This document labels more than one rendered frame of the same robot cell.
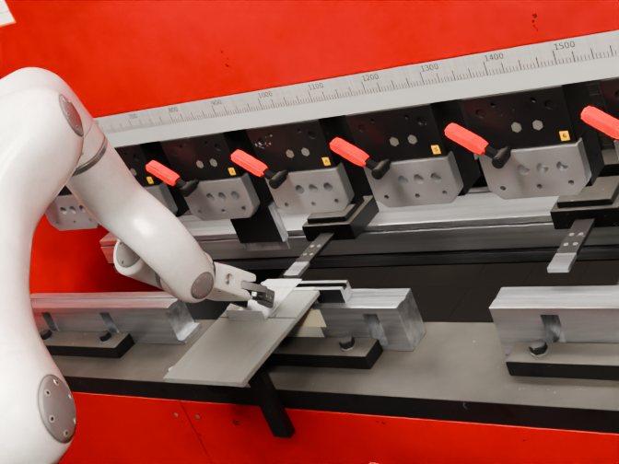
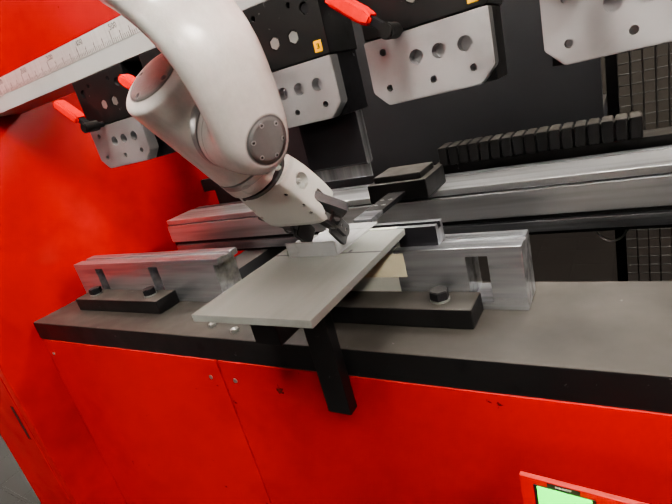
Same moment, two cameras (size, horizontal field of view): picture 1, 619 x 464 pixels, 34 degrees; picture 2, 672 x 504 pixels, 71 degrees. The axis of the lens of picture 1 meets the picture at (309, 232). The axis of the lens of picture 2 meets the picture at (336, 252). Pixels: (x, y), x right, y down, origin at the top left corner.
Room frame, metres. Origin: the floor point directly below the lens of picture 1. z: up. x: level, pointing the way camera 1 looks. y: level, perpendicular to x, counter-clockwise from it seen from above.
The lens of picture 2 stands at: (0.98, 0.20, 1.21)
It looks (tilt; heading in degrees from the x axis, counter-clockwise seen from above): 19 degrees down; 354
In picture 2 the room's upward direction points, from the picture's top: 15 degrees counter-clockwise
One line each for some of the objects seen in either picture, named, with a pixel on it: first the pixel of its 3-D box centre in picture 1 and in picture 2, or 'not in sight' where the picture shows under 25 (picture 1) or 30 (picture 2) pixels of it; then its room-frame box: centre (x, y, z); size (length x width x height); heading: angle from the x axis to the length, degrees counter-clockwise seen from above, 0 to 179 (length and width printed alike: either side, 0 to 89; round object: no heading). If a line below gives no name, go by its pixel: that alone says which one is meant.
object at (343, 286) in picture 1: (302, 291); (378, 235); (1.66, 0.05, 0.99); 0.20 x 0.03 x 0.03; 49
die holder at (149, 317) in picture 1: (103, 317); (153, 275); (2.05, 0.50, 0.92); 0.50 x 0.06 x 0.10; 49
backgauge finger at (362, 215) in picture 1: (321, 236); (392, 192); (1.81, -0.02, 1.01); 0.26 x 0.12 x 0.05; 139
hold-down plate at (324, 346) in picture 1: (307, 351); (378, 307); (1.62, 0.09, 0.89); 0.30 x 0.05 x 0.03; 49
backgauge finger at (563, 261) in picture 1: (580, 222); not in sight; (1.46, -0.42, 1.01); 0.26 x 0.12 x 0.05; 139
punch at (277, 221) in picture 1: (259, 227); (336, 149); (1.69, 0.08, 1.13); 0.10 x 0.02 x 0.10; 49
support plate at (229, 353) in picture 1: (243, 335); (307, 271); (1.57, 0.18, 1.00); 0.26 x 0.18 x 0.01; 139
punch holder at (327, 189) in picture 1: (310, 157); (431, 21); (1.57, -0.05, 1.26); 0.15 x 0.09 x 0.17; 49
